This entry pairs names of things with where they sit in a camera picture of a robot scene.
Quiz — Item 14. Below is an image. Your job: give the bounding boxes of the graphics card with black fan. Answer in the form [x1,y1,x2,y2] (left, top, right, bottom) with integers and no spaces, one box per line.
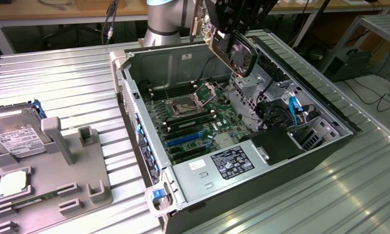
[189,0,259,78]

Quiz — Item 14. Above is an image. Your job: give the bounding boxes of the metal socket cover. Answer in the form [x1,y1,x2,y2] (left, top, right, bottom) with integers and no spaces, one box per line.
[191,81,223,109]

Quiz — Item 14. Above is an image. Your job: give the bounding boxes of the grey metal drive cage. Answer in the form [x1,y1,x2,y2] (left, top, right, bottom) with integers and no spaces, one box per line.
[229,72,299,127]

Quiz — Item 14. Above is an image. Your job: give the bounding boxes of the open black PC case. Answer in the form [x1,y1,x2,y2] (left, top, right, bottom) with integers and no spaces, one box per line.
[109,35,362,234]

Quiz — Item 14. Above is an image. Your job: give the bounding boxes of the CPU socket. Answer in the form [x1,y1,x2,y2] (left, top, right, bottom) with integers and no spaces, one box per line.
[167,96,205,118]

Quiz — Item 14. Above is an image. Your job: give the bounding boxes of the green motherboard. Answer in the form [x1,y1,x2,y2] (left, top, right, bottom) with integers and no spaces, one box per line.
[139,79,253,164]

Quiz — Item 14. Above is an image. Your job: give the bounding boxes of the black box on floor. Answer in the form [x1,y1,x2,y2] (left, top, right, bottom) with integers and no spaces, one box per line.
[324,47,372,82]

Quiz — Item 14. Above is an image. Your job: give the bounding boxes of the black installed RAM stick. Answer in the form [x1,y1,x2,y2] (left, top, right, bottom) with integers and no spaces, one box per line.
[166,113,215,130]

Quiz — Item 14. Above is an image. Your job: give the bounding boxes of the aluminium slat side table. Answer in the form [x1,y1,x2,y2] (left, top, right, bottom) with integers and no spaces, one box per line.
[340,14,390,52]

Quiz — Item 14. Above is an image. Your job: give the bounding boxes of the long black expansion slot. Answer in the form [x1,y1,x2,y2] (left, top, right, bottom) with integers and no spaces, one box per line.
[173,150,211,162]
[163,125,201,137]
[167,145,209,156]

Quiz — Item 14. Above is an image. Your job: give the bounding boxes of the silver chipset heatsink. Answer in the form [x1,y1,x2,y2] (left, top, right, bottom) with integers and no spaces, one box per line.
[214,133,238,147]

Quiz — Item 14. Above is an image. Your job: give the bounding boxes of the blue expansion slot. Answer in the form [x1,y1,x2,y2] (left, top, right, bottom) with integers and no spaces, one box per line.
[165,131,206,147]

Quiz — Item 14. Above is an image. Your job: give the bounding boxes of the blue plastic card retainer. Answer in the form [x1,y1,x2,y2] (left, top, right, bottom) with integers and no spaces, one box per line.
[134,123,162,180]

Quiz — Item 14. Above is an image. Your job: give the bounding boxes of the metal disk bay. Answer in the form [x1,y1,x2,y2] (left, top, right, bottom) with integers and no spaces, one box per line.
[287,116,342,152]

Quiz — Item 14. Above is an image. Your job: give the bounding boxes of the grey power supply unit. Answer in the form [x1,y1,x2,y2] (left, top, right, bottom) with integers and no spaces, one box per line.
[163,140,271,204]

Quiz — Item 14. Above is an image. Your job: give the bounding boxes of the blue release latch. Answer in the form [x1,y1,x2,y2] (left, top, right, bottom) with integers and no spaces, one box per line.
[151,189,167,201]

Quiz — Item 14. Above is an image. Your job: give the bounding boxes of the hard disk with blue carrier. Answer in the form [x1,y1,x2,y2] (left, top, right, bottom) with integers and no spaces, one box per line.
[0,98,49,159]

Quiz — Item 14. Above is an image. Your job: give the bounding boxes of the grey plastic parts rack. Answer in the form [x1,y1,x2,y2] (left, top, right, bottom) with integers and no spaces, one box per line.
[0,116,114,234]

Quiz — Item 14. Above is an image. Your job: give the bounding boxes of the silver CPU chip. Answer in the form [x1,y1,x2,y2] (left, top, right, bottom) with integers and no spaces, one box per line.
[0,170,31,196]

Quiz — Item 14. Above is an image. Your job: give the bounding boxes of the green RAM stick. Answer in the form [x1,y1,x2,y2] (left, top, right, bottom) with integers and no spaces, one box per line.
[11,191,57,211]

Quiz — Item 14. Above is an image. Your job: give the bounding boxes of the wooden desk white frame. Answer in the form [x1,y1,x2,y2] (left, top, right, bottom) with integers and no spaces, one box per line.
[266,0,390,49]
[0,0,150,55]

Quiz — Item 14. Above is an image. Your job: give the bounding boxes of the thin black wire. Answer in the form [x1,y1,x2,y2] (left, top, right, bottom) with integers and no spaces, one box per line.
[195,56,222,82]

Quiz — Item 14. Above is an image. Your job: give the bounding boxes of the black cable bundle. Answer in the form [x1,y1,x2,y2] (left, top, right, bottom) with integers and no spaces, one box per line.
[255,100,293,129]

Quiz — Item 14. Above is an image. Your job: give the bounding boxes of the blue data wire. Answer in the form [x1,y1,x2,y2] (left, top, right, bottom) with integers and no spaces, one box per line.
[289,96,302,126]

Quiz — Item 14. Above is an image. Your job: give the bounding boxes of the grey hanging cable with plug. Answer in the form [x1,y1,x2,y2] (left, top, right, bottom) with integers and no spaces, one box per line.
[102,0,119,45]

